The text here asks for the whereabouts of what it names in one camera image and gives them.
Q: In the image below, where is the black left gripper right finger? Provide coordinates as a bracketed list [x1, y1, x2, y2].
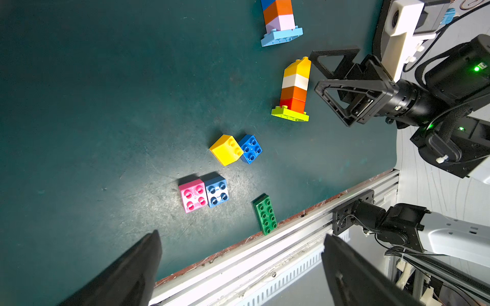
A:
[322, 235, 421, 306]

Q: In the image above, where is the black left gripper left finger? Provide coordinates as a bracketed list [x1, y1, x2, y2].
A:
[60, 230, 162, 305]

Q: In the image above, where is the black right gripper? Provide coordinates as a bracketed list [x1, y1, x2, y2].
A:
[309, 47, 440, 128]

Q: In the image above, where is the yellow lego brick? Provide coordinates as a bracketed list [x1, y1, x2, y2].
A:
[283, 57, 311, 79]
[209, 135, 244, 167]

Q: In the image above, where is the orange lego brick front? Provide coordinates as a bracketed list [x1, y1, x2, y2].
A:
[280, 86, 308, 102]

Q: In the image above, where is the orange lego brick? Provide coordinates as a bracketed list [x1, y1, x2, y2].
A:
[263, 0, 293, 24]
[280, 86, 308, 102]

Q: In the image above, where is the cream lego brick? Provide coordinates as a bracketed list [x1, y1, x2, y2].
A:
[281, 74, 310, 91]

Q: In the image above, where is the red lego brick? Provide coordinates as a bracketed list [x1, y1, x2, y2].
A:
[279, 98, 306, 114]

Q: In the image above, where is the lime green long lego brick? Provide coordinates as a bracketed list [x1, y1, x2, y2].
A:
[271, 106, 310, 122]

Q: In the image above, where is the purple lego brick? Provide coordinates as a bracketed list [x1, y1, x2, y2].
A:
[265, 14, 296, 34]

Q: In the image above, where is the dark green long lego brick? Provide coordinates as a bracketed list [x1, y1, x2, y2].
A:
[252, 193, 278, 236]

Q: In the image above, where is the blue lego brick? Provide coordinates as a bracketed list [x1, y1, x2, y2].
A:
[239, 135, 263, 164]
[260, 0, 275, 11]
[204, 175, 230, 208]

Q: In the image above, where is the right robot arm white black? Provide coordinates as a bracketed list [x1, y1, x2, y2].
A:
[310, 34, 489, 266]

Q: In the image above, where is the blue lego brick beside pink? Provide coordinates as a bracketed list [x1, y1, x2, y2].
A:
[204, 175, 230, 208]

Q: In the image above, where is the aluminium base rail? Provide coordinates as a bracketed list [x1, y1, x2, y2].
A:
[149, 170, 399, 305]

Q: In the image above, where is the light blue lego base plate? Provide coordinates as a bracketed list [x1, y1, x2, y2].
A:
[260, 26, 303, 47]

